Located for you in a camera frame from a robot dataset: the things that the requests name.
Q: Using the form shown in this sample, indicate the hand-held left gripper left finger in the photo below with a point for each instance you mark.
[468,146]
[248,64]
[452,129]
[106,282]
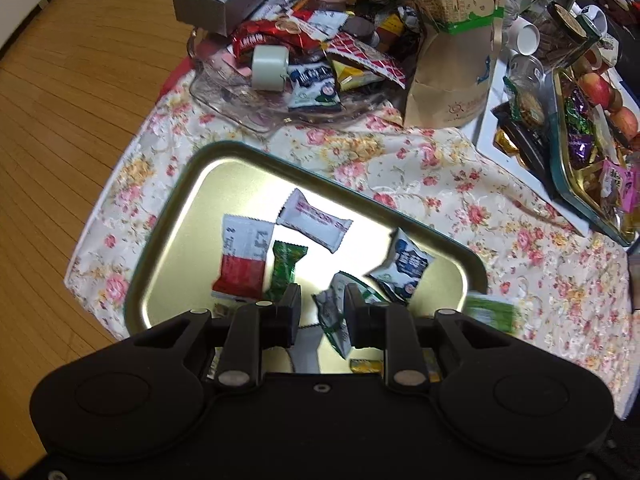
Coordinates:
[289,317]

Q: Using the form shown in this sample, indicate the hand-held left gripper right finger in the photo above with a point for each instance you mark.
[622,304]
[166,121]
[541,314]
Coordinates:
[356,317]

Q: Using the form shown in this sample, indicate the green and white snack packet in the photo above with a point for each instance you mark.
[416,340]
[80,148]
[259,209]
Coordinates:
[327,315]

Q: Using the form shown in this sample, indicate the plain white snack packet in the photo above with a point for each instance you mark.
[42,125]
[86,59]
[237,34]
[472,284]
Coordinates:
[305,355]

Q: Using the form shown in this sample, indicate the yellow gold snack packet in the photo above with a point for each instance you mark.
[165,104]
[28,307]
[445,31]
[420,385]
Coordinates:
[367,366]

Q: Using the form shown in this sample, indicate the green candy wrapper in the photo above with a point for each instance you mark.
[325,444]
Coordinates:
[285,267]

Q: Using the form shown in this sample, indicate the red and white snack packet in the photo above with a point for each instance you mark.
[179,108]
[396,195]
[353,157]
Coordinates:
[240,260]

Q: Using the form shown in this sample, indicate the blue and white snack packet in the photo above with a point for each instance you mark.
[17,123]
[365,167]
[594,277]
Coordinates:
[405,260]

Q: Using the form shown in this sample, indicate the white snack packet red print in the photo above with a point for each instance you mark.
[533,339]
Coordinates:
[312,219]

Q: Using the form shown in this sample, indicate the gold metal tray teal rim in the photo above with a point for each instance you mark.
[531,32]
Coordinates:
[220,185]

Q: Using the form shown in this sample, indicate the floral tablecloth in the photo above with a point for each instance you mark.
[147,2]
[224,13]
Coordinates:
[425,175]

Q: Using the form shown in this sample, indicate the white flat board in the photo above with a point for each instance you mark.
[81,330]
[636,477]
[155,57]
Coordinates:
[530,185]

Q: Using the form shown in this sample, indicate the clear glass dish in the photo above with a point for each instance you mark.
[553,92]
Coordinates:
[235,95]

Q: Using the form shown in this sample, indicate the gold foil candy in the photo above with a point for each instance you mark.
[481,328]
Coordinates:
[505,141]

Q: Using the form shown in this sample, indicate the dark snack packet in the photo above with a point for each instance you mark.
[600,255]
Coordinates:
[527,145]

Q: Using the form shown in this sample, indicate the teal tray gold inside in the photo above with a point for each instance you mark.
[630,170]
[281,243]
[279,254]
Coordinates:
[562,180]

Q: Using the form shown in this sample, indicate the pale tape roll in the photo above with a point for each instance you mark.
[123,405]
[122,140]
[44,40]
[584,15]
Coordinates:
[267,67]

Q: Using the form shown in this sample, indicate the brown paper bag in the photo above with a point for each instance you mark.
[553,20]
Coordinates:
[450,75]

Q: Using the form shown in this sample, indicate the round cookie pack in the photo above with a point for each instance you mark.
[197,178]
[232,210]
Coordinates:
[530,107]

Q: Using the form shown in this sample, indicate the heap of wrapped candies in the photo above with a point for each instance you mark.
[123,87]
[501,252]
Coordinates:
[580,145]

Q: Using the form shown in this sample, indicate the clear drinking glass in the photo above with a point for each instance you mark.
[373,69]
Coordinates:
[525,71]

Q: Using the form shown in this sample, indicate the white cup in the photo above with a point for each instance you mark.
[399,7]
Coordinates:
[526,36]

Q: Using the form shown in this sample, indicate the red apple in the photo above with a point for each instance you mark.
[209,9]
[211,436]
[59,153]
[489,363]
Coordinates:
[595,89]
[625,122]

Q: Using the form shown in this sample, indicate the glass jar dark lid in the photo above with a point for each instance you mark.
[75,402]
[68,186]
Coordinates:
[562,35]

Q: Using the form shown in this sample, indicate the white mug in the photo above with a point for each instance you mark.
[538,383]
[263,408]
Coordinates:
[595,17]

